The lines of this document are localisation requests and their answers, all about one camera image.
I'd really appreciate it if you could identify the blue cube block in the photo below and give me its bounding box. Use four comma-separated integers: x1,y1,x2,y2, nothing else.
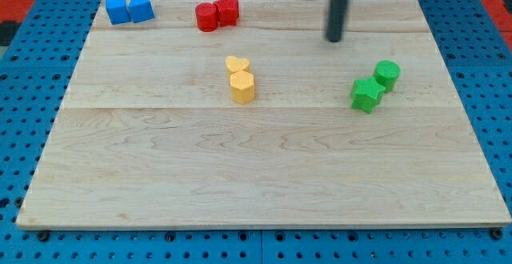
106,0,130,25

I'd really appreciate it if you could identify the yellow hexagon block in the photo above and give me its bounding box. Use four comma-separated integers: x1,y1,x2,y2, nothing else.
230,70,255,104

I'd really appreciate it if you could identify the yellow heart block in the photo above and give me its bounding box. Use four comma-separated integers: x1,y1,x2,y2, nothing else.
225,55,250,78

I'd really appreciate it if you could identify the light wooden board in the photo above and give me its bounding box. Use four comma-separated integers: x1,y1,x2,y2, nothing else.
16,0,511,230

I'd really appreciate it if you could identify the green star block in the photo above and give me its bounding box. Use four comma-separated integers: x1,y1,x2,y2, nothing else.
350,77,386,114

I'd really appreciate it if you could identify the red star block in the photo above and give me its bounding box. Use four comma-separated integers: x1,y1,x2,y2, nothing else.
213,0,239,26

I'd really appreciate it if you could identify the red cylinder block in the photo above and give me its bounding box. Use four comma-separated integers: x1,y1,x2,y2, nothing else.
195,2,218,32

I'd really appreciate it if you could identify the green cylinder block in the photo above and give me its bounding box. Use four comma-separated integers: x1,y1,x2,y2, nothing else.
373,60,401,93

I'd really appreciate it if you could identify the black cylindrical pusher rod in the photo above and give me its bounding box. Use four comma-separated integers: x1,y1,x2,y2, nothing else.
326,0,349,42

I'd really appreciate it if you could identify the blue triangular prism block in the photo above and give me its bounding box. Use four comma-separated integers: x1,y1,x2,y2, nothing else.
129,0,154,23

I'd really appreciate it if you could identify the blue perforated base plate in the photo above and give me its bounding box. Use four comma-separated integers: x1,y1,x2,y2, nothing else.
1,0,511,263

